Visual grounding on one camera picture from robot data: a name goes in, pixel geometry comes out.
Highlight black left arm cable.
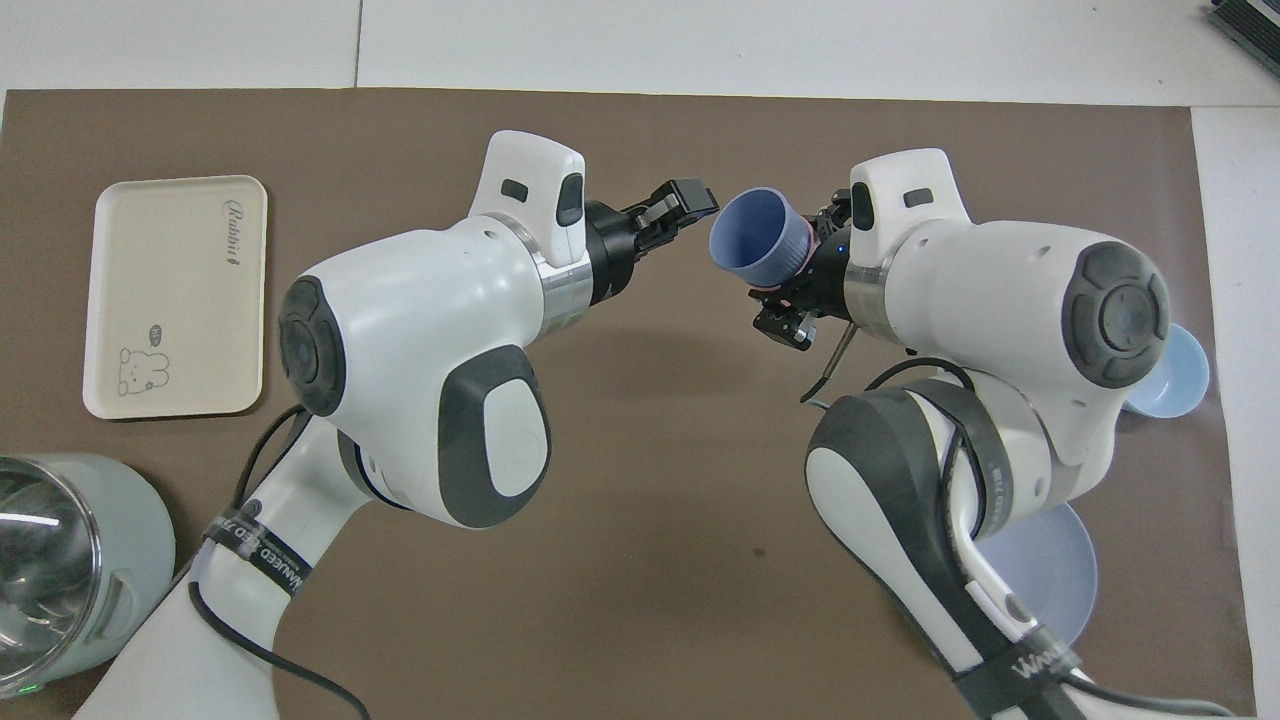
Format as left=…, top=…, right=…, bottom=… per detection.
left=187, top=403, right=373, bottom=720

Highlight grey striped device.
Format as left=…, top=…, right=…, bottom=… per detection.
left=1205, top=0, right=1280, bottom=53

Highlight blue ribbed plastic cup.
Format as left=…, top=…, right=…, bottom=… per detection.
left=709, top=187, right=809, bottom=291

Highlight light blue bowl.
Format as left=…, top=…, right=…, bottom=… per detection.
left=1122, top=322, right=1211, bottom=419

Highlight black printed right arm strap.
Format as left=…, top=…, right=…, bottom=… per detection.
left=952, top=622, right=1089, bottom=720

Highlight black printed left arm strap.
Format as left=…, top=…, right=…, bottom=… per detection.
left=203, top=505, right=313, bottom=598

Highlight glass pot lid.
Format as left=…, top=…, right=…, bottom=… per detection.
left=0, top=458, right=103, bottom=683

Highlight pale blue plate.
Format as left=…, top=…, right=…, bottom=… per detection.
left=972, top=500, right=1099, bottom=648

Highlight pale green cooking pot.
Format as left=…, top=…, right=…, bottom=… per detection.
left=0, top=453, right=177, bottom=698

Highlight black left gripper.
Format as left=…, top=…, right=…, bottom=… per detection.
left=585, top=178, right=721, bottom=307

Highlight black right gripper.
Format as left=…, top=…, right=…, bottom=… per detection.
left=752, top=193, right=853, bottom=351

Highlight brown table mat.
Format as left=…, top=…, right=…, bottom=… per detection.
left=0, top=88, right=1257, bottom=720

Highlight cream rabbit print tray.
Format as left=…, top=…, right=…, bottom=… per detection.
left=82, top=175, right=269, bottom=420

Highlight black printed arm strap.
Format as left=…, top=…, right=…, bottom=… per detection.
left=203, top=505, right=313, bottom=598
left=952, top=622, right=1089, bottom=720

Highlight plain black right arm strap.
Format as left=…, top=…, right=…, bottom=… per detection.
left=925, top=380, right=1013, bottom=546

